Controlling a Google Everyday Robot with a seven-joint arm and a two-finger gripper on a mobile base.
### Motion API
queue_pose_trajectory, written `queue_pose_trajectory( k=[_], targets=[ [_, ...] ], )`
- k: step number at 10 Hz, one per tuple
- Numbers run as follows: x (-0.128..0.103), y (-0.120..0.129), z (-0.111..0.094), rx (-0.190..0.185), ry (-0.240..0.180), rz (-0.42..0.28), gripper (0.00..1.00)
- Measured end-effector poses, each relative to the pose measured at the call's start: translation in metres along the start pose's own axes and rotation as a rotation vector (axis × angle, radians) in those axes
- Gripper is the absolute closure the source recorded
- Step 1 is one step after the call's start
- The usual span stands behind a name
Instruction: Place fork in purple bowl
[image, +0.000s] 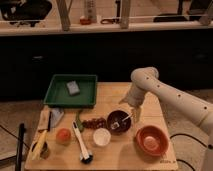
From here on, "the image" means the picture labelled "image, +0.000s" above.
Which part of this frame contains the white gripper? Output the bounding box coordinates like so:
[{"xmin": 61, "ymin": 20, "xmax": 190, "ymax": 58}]
[{"xmin": 121, "ymin": 87, "xmax": 146, "ymax": 123}]

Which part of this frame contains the silver fork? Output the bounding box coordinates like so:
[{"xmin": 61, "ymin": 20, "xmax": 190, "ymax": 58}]
[{"xmin": 111, "ymin": 114, "xmax": 132, "ymax": 130}]

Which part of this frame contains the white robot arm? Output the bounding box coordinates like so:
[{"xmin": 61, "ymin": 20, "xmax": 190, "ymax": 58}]
[{"xmin": 121, "ymin": 67, "xmax": 213, "ymax": 171}]

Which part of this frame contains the dark purple bowl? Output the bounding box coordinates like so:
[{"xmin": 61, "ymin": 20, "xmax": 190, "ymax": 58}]
[{"xmin": 107, "ymin": 110, "xmax": 131, "ymax": 135}]

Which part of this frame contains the orange red bowl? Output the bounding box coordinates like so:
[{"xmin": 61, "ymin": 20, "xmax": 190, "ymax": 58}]
[{"xmin": 135, "ymin": 125, "xmax": 169, "ymax": 157}]

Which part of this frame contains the small white bowl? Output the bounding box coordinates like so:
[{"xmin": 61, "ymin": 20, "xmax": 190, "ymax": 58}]
[{"xmin": 93, "ymin": 128, "xmax": 111, "ymax": 147}]

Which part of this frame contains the red grapes bunch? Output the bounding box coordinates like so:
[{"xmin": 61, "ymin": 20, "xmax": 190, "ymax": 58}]
[{"xmin": 82, "ymin": 117, "xmax": 106, "ymax": 129}]

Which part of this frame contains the green chili pepper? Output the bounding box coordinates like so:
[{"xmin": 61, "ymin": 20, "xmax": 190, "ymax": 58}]
[{"xmin": 75, "ymin": 109, "xmax": 84, "ymax": 132}]

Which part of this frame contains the grey sponge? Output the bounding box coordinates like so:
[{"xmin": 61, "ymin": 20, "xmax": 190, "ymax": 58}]
[{"xmin": 66, "ymin": 81, "xmax": 80, "ymax": 96}]

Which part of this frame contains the orange tomato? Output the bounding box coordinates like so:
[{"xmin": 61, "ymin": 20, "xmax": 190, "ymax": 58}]
[{"xmin": 56, "ymin": 128, "xmax": 71, "ymax": 145}]

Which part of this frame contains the green plastic tray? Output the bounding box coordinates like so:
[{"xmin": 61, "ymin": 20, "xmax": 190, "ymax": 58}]
[{"xmin": 44, "ymin": 74, "xmax": 97, "ymax": 108}]

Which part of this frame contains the yellow banana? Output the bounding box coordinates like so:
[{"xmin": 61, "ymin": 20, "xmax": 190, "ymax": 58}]
[{"xmin": 32, "ymin": 130, "xmax": 47, "ymax": 160}]

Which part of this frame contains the small round dark dish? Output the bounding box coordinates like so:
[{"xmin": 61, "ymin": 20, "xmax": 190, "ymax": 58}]
[{"xmin": 40, "ymin": 143, "xmax": 50, "ymax": 159}]

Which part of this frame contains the black pole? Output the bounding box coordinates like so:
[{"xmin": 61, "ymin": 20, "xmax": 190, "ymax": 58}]
[{"xmin": 15, "ymin": 123, "xmax": 25, "ymax": 171}]

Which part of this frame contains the black office chair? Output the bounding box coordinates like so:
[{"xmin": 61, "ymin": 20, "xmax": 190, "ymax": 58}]
[{"xmin": 0, "ymin": 0, "xmax": 52, "ymax": 27}]

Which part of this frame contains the white black handled brush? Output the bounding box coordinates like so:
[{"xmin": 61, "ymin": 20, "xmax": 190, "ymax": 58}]
[{"xmin": 72, "ymin": 123, "xmax": 93, "ymax": 164}]

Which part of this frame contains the black cable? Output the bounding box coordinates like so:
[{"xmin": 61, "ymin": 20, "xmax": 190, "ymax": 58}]
[{"xmin": 169, "ymin": 133, "xmax": 213, "ymax": 171}]

